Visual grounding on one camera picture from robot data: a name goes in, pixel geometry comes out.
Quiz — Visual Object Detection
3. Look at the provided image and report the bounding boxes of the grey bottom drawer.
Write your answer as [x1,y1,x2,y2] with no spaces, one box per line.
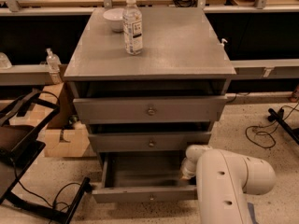
[93,150,197,203]

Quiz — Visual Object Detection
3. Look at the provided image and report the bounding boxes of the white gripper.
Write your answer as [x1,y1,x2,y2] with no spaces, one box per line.
[180,145,211,180]

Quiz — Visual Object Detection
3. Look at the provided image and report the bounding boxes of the grey top drawer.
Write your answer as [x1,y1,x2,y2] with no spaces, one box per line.
[74,96,226,124]

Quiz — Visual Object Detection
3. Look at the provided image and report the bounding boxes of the cardboard box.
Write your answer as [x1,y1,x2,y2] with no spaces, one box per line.
[29,64,97,159]

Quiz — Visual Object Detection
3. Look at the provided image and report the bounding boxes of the black cart frame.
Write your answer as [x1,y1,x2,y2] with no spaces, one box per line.
[0,89,92,224]

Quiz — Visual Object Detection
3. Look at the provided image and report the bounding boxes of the clear sanitizer pump bottle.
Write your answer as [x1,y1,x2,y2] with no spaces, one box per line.
[46,49,62,84]

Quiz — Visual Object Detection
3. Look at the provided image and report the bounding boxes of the clear plastic water bottle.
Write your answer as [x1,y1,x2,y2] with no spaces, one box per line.
[122,0,143,55]

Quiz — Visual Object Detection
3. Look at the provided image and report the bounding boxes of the white pump dispenser top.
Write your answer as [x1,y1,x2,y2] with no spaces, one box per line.
[221,38,228,48]

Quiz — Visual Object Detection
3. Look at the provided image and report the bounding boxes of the black stand leg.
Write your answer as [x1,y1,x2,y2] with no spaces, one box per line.
[268,108,299,145]

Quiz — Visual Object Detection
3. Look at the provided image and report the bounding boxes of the grey drawer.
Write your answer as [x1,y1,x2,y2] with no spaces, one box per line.
[89,132,211,152]
[93,150,197,203]
[74,96,226,124]

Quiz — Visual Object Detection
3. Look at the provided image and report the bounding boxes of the black floor cable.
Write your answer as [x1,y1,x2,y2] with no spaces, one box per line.
[244,100,299,149]

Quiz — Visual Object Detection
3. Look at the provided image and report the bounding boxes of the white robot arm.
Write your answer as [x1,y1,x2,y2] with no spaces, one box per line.
[180,145,276,224]

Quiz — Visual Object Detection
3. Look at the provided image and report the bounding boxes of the grey drawer cabinet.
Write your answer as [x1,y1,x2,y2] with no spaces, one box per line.
[63,7,236,173]

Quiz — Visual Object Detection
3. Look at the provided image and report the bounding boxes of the grey middle drawer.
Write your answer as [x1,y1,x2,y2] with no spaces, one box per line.
[89,132,211,152]

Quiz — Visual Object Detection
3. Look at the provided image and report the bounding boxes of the white bowl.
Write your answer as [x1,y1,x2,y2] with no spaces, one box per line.
[103,8,123,32]

